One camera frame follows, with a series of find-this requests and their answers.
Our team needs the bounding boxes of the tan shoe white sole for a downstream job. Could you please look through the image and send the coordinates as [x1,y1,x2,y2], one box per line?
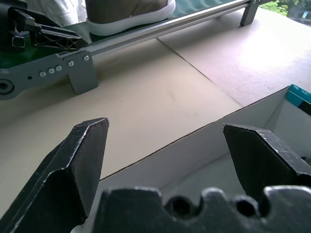
[85,0,176,36]

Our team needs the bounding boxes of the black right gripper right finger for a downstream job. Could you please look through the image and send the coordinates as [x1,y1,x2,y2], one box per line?
[223,123,311,196]

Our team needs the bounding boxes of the white fabric item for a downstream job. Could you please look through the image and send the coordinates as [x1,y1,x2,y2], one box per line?
[25,0,87,26]

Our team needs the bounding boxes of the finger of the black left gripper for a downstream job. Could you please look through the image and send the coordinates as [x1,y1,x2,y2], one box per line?
[31,22,88,53]

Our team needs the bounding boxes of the grey conveyor frame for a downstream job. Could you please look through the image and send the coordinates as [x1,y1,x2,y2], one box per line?
[0,0,262,101]

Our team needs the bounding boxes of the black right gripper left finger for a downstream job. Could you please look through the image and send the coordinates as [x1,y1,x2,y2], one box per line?
[0,117,109,233]

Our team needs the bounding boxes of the white cardboard shoebox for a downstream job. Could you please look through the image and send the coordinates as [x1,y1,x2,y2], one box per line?
[98,83,311,197]

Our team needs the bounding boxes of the green foliage outside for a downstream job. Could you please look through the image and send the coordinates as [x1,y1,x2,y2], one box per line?
[276,0,311,19]

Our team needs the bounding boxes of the green conveyor belt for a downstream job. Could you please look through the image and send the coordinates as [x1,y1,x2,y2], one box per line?
[0,0,243,70]

